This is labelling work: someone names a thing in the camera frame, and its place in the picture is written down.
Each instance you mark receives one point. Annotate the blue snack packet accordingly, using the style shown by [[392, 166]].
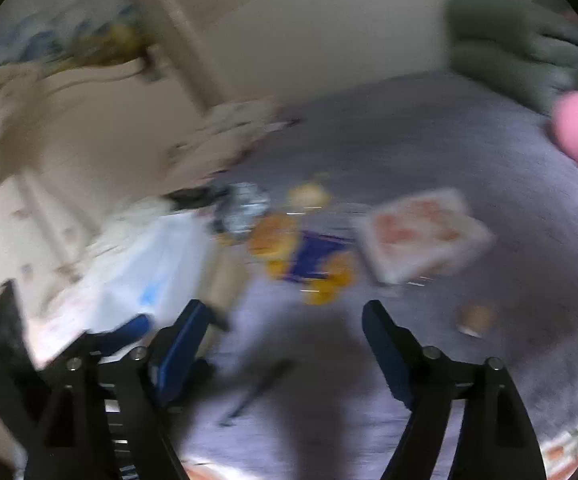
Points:
[[314, 257]]

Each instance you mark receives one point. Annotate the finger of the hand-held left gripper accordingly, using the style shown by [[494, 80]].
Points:
[[121, 334]]

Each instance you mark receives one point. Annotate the black pen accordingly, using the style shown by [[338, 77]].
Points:
[[259, 390]]

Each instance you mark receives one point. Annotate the grey fluffy blanket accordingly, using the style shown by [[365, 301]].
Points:
[[469, 150]]

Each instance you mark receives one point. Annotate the orange printed sheet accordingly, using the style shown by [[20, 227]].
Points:
[[569, 447]]

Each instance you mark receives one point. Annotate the green cushion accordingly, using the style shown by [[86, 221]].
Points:
[[509, 45]]

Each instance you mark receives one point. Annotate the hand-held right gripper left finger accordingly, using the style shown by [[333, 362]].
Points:
[[181, 345]]

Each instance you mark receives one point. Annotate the beige round snack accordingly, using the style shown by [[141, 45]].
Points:
[[309, 195]]

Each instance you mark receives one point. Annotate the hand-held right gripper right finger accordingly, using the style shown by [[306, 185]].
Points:
[[386, 347]]

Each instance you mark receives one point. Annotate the white plastic bag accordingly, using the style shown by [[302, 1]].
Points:
[[154, 270]]

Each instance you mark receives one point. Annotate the light blue satin cloth bag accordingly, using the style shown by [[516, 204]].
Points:
[[241, 207]]

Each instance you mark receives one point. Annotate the pink floral cloth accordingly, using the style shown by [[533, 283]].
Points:
[[229, 132]]

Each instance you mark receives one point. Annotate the white box with red print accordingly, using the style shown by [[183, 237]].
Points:
[[419, 235]]

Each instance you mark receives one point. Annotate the blue and yellow printed cloth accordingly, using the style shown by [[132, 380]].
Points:
[[69, 40]]

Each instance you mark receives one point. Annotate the small beige wrapped snack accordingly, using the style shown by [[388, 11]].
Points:
[[475, 320]]

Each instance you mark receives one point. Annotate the beige hanging cloth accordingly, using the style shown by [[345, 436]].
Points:
[[4, 125]]

